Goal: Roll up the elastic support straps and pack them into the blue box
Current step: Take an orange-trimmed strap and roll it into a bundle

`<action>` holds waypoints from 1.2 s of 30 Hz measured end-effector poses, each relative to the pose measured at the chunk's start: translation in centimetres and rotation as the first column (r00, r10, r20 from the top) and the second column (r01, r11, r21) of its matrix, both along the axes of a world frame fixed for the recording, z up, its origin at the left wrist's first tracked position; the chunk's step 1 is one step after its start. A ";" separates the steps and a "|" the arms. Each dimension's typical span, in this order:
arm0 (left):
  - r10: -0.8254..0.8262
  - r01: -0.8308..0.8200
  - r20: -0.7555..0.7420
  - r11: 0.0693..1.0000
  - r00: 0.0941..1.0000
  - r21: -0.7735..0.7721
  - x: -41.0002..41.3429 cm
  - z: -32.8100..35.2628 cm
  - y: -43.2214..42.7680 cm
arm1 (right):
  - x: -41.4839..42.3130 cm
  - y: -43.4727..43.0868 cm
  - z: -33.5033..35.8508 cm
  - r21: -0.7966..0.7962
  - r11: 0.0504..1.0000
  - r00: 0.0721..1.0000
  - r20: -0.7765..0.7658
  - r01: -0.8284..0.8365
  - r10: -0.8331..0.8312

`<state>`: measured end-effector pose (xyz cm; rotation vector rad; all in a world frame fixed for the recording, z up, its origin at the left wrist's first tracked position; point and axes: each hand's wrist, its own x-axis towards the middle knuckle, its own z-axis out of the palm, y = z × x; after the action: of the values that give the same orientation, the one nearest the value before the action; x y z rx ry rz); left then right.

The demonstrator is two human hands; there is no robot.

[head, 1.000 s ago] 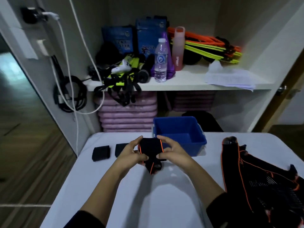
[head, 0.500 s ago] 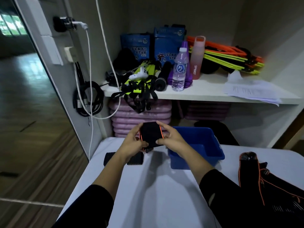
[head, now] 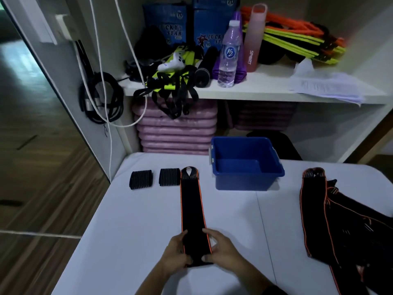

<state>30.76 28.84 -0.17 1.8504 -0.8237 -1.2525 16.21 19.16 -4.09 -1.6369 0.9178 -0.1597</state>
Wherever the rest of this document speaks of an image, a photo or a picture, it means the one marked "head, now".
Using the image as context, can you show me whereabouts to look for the person's right hand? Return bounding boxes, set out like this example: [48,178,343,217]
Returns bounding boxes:
[201,228,246,272]

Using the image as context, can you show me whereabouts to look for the person's left hand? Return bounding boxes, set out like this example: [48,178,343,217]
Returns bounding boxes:
[159,229,194,274]

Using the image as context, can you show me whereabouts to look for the orange-edged wrap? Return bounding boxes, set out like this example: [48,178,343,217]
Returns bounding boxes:
[179,166,213,268]

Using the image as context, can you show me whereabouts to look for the blue plastic bin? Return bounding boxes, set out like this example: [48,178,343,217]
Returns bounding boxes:
[209,136,285,191]

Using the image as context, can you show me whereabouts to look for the black striped strap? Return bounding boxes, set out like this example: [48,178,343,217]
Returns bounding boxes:
[158,168,182,187]
[129,170,154,190]

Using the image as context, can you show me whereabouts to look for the pile of black orange straps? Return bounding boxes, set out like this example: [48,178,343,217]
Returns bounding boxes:
[299,167,393,295]

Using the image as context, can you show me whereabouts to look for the person's left forearm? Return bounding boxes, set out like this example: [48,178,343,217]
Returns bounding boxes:
[135,262,172,295]

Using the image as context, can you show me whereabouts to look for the person's right forearm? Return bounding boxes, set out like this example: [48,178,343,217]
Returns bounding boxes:
[235,261,288,295]

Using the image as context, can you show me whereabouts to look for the black chair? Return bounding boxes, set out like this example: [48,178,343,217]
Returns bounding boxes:
[246,129,303,161]

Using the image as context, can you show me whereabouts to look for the stack of pink mats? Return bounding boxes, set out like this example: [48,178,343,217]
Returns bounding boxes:
[132,96,219,156]
[235,101,298,132]

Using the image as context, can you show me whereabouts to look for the white shelf unit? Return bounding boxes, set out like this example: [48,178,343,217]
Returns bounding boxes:
[1,0,393,182]

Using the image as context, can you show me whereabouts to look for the purple bottle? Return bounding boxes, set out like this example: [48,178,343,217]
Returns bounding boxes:
[212,10,248,84]

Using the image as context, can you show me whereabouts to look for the wooden door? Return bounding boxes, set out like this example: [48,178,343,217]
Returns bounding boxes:
[345,107,393,165]

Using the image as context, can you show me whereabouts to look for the black cylindrical roller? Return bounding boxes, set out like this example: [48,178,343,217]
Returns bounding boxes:
[194,46,219,89]

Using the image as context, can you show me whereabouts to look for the clear plastic water bottle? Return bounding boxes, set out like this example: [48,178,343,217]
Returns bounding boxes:
[217,20,242,89]

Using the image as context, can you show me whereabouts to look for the white handheld controller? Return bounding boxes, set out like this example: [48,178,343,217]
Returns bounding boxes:
[157,52,186,73]

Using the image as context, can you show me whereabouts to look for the white paper sheets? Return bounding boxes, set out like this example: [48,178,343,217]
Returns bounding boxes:
[288,57,366,107]

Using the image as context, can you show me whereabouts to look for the black round bag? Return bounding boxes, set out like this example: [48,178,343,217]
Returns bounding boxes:
[257,39,288,66]

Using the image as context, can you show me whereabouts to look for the pink sport bottle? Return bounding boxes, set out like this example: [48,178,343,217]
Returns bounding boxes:
[243,3,268,73]

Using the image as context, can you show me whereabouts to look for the black cloth bag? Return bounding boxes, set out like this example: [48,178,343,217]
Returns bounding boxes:
[134,26,172,62]

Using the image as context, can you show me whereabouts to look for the yellow orange agility ladder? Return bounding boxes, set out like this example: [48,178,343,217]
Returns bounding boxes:
[240,6,347,66]

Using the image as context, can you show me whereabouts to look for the large blue package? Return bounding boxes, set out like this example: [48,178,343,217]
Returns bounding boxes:
[192,0,241,54]

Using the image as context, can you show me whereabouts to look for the small blue package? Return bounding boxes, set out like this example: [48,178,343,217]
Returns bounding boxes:
[142,2,190,48]

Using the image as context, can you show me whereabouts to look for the white charger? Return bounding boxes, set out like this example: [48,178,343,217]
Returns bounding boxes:
[55,14,74,40]

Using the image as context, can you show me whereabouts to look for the thin white cable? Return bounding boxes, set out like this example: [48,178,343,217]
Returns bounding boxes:
[88,0,113,182]

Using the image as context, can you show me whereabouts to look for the thick white cable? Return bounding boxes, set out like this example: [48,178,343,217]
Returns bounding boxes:
[73,0,148,129]

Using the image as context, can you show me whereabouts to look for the black yellow suspension straps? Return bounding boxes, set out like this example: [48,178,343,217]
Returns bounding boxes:
[124,45,205,120]

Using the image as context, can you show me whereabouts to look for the black coiled cable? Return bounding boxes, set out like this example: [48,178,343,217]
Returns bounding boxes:
[79,39,125,125]

